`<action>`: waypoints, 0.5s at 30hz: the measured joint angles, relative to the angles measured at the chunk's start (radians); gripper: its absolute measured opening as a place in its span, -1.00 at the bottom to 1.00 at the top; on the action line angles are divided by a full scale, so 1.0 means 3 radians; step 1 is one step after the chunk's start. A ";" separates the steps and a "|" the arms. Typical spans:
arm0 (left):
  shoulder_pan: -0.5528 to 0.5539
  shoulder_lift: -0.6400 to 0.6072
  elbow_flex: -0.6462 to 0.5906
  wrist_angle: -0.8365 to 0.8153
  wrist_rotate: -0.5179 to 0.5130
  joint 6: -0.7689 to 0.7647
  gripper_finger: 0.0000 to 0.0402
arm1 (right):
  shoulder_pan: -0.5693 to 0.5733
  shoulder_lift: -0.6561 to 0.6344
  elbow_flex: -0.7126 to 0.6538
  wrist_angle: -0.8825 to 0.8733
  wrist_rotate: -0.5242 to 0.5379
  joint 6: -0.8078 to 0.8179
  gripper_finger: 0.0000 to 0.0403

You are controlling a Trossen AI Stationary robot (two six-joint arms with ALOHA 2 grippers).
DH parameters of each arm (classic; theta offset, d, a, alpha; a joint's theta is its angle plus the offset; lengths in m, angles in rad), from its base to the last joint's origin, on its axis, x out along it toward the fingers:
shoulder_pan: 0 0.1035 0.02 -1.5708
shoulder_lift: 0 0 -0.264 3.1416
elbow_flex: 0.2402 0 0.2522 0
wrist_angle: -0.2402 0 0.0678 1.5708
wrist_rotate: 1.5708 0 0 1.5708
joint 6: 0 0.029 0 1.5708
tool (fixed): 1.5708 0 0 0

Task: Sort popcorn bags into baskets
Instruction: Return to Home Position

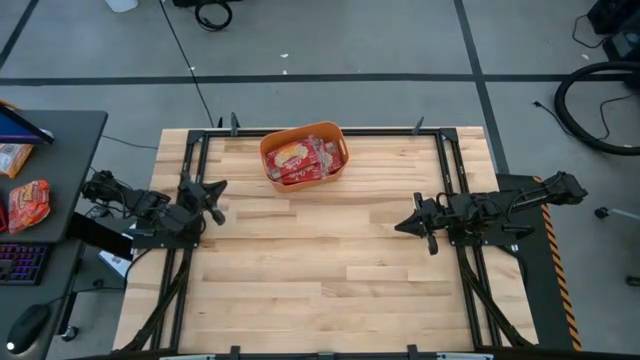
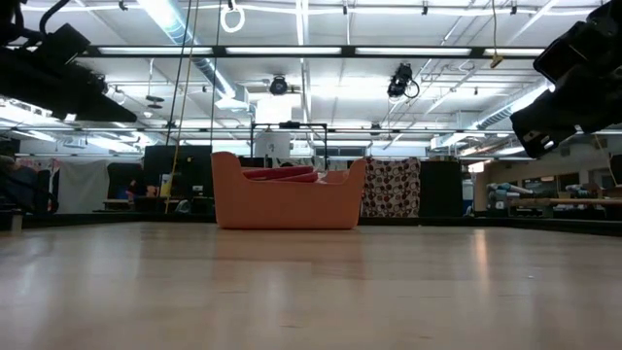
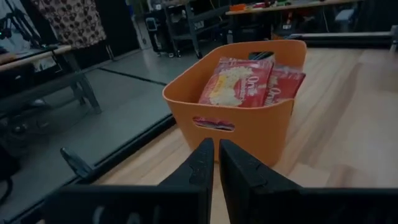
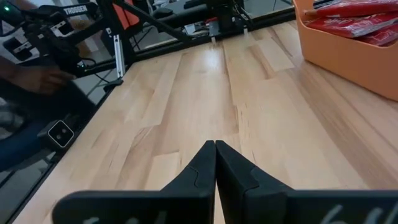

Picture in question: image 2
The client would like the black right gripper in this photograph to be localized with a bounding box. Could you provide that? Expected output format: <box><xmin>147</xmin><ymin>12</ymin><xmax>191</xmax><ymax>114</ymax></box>
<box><xmin>509</xmin><ymin>67</ymin><xmax>622</xmax><ymax>159</ymax></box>

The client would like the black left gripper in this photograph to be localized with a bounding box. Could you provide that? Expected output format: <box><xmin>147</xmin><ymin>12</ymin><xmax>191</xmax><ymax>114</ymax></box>
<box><xmin>0</xmin><ymin>46</ymin><xmax>138</xmax><ymax>123</ymax></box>

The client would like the white sheet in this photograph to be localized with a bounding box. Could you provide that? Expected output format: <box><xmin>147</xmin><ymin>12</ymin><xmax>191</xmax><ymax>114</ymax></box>
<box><xmin>56</xmin><ymin>159</ymin><xmax>111</xmax><ymax>214</ymax></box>

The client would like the wooden bench top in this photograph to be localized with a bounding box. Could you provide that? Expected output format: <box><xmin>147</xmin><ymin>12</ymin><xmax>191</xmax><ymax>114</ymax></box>
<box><xmin>509</xmin><ymin>196</ymin><xmax>622</xmax><ymax>208</ymax></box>

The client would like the black panel screen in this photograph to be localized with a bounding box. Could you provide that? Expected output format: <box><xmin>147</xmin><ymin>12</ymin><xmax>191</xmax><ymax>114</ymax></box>
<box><xmin>143</xmin><ymin>144</ymin><xmax>214</xmax><ymax>213</ymax></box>

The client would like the black office chair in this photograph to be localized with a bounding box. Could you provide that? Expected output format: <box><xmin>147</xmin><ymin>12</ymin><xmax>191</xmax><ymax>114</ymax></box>
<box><xmin>0</xmin><ymin>155</ymin><xmax>59</xmax><ymax>216</ymax></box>

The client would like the black overhead beam with lights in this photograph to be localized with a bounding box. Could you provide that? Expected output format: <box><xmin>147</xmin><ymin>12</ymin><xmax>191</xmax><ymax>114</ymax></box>
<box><xmin>89</xmin><ymin>45</ymin><xmax>546</xmax><ymax>60</ymax></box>

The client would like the black cabinet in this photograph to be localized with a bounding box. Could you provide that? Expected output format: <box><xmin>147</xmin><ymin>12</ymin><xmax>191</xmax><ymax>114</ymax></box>
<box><xmin>418</xmin><ymin>159</ymin><xmax>463</xmax><ymax>218</ymax></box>

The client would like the white board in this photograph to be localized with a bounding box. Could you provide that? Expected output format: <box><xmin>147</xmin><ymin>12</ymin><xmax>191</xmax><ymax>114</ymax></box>
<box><xmin>253</xmin><ymin>131</ymin><xmax>292</xmax><ymax>159</ymax></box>

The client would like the round black ceiling device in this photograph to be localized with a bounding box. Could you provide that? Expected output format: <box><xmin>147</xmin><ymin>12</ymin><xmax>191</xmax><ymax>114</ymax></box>
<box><xmin>269</xmin><ymin>75</ymin><xmax>290</xmax><ymax>96</ymax></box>

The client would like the red dotted patterned cloth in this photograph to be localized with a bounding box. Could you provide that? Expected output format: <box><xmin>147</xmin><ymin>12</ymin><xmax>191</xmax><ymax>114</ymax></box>
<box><xmin>362</xmin><ymin>156</ymin><xmax>422</xmax><ymax>219</ymax></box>

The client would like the orange plastic basket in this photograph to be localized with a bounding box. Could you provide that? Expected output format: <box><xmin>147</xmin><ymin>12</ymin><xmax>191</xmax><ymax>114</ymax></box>
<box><xmin>211</xmin><ymin>151</ymin><xmax>366</xmax><ymax>230</ymax></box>

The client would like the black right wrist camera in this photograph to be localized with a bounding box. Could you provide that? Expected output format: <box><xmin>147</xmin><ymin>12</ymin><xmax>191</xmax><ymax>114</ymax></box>
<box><xmin>533</xmin><ymin>18</ymin><xmax>606</xmax><ymax>85</ymax></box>

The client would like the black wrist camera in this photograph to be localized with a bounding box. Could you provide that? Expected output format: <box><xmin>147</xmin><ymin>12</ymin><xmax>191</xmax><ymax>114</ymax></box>
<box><xmin>533</xmin><ymin>18</ymin><xmax>606</xmax><ymax>85</ymax></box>
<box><xmin>42</xmin><ymin>22</ymin><xmax>92</xmax><ymax>67</ymax></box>

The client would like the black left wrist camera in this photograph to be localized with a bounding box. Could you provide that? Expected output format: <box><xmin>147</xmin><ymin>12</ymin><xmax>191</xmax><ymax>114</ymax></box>
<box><xmin>42</xmin><ymin>22</ymin><xmax>92</xmax><ymax>67</ymax></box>

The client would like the yellow hanging cable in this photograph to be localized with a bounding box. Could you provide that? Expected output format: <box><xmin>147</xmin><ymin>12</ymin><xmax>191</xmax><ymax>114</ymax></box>
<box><xmin>164</xmin><ymin>0</ymin><xmax>198</xmax><ymax>215</ymax></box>

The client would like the yellow hanging hook cord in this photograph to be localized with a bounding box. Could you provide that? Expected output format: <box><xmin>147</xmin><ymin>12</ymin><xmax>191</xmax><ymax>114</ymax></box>
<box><xmin>489</xmin><ymin>0</ymin><xmax>504</xmax><ymax>69</ymax></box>

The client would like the black hanging cable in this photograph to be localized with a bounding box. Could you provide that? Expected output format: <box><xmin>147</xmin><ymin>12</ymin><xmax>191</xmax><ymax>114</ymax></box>
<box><xmin>166</xmin><ymin>0</ymin><xmax>193</xmax><ymax>147</ymax></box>

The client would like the silver ventilation duct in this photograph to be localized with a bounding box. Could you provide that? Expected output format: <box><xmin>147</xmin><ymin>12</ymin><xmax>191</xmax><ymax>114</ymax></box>
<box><xmin>138</xmin><ymin>0</ymin><xmax>244</xmax><ymax>101</ymax></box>

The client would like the white hanging ring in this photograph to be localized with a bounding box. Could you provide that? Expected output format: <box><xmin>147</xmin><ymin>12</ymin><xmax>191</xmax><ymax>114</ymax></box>
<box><xmin>220</xmin><ymin>0</ymin><xmax>247</xmax><ymax>34</ymax></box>

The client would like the black overhead camera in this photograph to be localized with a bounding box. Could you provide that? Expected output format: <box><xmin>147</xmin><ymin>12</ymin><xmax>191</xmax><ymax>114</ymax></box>
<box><xmin>387</xmin><ymin>61</ymin><xmax>420</xmax><ymax>99</ymax></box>

